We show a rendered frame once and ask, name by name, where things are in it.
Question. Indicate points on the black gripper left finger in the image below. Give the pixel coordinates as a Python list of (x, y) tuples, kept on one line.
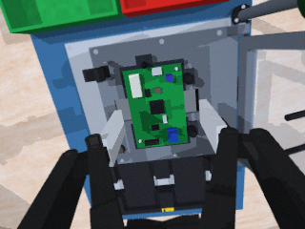
[(55, 204)]

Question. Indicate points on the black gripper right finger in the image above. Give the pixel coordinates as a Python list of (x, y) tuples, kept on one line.
[(281, 181)]

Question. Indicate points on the green open bin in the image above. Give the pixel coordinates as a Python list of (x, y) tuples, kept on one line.
[(34, 16)]

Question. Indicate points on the green circuit board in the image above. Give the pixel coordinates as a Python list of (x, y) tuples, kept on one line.
[(156, 100)]

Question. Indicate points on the red bin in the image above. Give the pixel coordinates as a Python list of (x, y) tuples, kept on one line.
[(132, 8)]

